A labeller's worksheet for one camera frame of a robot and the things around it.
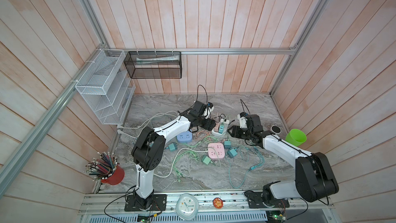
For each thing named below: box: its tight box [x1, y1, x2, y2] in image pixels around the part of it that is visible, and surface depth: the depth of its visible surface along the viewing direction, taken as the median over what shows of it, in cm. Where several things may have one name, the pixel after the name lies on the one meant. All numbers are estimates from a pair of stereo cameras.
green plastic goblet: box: [285, 128, 307, 147], surface depth 81 cm
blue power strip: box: [176, 130, 193, 143], surface depth 95 cm
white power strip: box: [211, 119, 230, 136], surface depth 97 cm
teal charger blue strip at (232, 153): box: [227, 148, 238, 159], surface depth 90 cm
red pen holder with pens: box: [83, 151, 126, 186], surface depth 74 cm
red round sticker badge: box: [212, 197, 224, 210], surface depth 75 cm
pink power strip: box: [207, 142, 226, 160], surface depth 90 cm
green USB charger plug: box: [201, 155, 212, 165], surface depth 87 cm
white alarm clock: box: [175, 193, 200, 221], surface depth 71 cm
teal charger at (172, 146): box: [168, 142, 177, 152], surface depth 92 cm
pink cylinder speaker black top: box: [270, 124, 282, 134], surface depth 96 cm
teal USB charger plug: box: [223, 140, 232, 150], surface depth 92 cm
